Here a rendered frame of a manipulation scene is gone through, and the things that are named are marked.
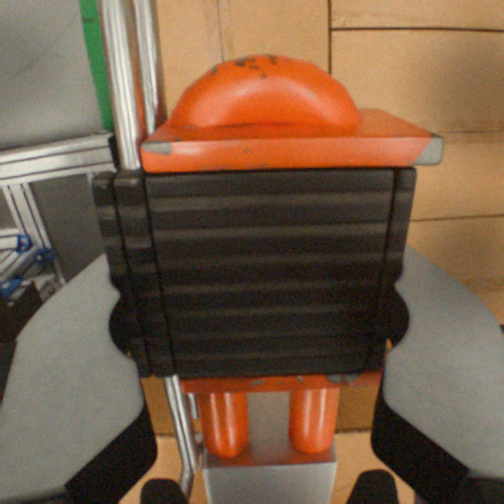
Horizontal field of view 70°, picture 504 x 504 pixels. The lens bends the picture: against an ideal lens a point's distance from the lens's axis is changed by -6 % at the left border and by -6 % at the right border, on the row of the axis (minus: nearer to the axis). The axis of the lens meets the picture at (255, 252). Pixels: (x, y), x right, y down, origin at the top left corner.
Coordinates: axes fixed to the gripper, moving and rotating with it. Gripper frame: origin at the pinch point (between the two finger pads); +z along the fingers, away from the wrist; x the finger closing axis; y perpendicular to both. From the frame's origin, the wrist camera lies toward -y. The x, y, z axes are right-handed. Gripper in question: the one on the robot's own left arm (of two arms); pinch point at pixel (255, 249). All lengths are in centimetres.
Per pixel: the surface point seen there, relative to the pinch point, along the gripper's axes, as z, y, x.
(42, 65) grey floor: 120, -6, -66
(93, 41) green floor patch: 120, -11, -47
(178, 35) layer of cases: 66, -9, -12
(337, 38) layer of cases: 66, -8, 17
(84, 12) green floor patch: 120, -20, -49
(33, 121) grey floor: 119, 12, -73
